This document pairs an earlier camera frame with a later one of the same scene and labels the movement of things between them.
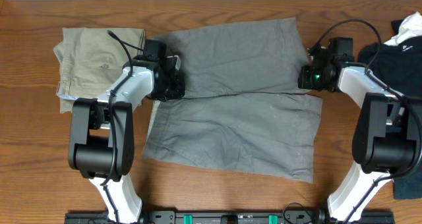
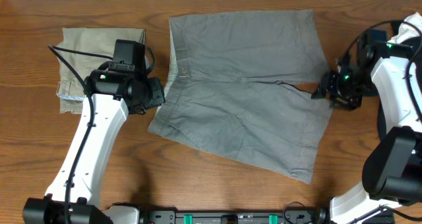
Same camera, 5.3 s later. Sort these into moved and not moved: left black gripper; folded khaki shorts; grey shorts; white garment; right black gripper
Moved: left black gripper; grey shorts; right black gripper
Not moved: folded khaki shorts; white garment
